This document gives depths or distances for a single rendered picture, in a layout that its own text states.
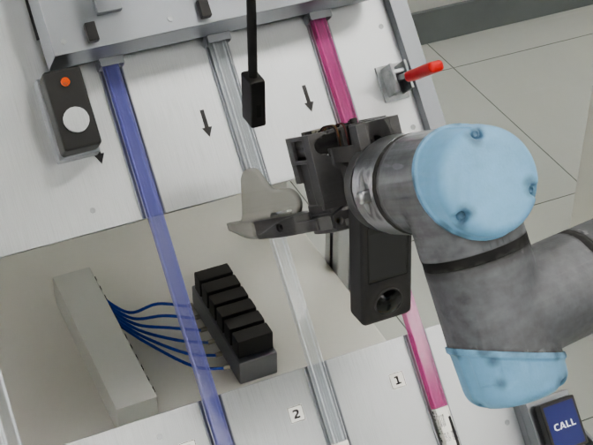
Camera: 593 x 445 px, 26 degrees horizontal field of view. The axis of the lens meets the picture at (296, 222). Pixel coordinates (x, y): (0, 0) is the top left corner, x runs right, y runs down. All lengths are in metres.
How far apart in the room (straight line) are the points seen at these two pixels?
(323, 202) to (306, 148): 0.04
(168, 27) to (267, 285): 0.58
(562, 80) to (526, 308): 2.56
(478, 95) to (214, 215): 1.57
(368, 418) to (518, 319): 0.43
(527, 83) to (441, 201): 2.56
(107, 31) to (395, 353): 0.42
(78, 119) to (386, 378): 0.39
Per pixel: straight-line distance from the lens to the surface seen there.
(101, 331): 1.59
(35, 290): 1.73
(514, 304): 0.86
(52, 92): 1.20
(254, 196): 1.08
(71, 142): 1.19
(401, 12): 1.35
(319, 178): 1.01
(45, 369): 1.62
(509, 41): 3.56
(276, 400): 1.24
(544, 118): 3.24
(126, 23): 1.21
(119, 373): 1.53
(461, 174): 0.82
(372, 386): 1.27
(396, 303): 1.04
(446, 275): 0.86
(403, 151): 0.88
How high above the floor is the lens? 1.72
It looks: 37 degrees down
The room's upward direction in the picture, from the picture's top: straight up
